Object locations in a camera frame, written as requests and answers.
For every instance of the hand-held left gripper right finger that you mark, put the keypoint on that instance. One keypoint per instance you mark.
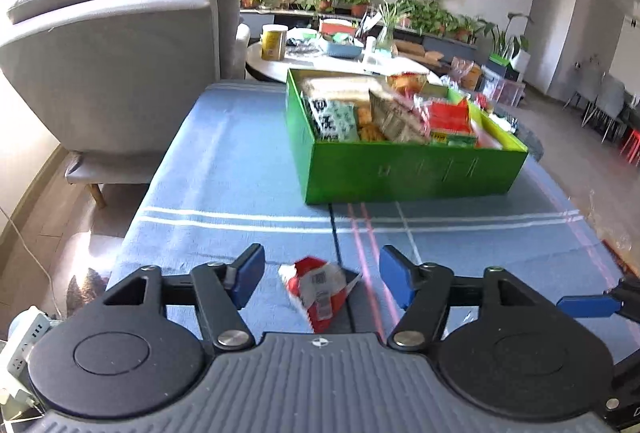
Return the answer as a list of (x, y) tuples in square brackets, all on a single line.
[(395, 273)]

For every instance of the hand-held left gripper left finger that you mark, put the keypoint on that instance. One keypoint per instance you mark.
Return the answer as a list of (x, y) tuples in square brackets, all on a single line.
[(247, 275)]

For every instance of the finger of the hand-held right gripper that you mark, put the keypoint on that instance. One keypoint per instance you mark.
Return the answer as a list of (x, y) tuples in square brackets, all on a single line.
[(587, 307)]

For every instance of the small red white packet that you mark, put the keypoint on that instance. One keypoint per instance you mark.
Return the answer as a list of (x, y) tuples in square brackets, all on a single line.
[(320, 298)]

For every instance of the green cardboard box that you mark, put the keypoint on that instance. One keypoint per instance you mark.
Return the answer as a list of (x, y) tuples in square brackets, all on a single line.
[(400, 174)]

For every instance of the orange chips packet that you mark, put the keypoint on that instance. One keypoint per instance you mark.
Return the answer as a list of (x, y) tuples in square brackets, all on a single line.
[(371, 129)]

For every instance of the brown snack packet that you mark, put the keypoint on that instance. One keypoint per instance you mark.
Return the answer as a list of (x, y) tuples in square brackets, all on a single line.
[(400, 119)]

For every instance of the red green snack packet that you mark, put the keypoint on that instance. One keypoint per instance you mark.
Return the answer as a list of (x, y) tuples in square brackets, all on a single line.
[(451, 120)]

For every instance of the pale green snack packet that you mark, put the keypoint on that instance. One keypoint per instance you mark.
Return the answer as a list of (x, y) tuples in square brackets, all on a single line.
[(332, 119)]

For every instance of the red yellow snack packet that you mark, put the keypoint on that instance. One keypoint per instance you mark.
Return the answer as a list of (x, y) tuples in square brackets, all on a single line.
[(406, 83)]

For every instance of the pale beige snack packet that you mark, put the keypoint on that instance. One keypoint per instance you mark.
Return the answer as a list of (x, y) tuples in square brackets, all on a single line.
[(340, 88)]

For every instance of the red stool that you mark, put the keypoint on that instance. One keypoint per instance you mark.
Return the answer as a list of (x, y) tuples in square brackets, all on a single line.
[(632, 145)]

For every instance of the dark marble round table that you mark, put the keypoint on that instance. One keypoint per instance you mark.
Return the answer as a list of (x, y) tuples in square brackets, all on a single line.
[(533, 144)]

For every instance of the grey dining chair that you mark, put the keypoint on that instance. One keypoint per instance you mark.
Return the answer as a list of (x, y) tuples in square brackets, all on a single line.
[(585, 90), (612, 105)]

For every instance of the white round table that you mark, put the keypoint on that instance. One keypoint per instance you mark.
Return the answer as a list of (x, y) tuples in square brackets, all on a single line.
[(265, 66)]

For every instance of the clear storage box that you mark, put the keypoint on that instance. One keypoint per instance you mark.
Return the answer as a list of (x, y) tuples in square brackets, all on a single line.
[(502, 89)]

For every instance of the open cardboard box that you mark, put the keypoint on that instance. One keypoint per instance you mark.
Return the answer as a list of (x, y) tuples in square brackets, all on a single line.
[(417, 52)]

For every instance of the white cup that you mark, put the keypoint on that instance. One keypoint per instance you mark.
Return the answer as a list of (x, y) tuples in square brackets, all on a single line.
[(370, 47)]

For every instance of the blue basket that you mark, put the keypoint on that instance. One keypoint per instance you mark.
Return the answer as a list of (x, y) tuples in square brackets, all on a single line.
[(340, 51)]

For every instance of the glass vase with plant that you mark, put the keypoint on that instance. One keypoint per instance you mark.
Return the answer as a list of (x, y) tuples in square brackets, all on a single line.
[(385, 40)]

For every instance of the yellow canister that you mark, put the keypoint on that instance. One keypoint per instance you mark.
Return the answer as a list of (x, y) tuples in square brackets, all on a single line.
[(274, 44)]

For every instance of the green black box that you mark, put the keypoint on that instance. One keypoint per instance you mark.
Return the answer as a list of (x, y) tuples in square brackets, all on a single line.
[(502, 65)]

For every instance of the white power strip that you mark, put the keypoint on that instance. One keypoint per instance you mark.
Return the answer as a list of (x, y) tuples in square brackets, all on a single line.
[(22, 343)]

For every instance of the grey armchair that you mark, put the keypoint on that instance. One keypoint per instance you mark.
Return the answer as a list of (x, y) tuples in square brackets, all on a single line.
[(125, 63)]

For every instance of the white planter with tall plant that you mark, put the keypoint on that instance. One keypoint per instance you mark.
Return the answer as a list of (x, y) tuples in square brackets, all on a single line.
[(520, 58)]

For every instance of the orange box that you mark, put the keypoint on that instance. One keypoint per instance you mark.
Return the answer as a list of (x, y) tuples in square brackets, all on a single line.
[(337, 28)]

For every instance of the grey television cabinet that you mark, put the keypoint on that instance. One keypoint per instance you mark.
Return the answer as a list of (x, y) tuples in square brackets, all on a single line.
[(280, 18)]

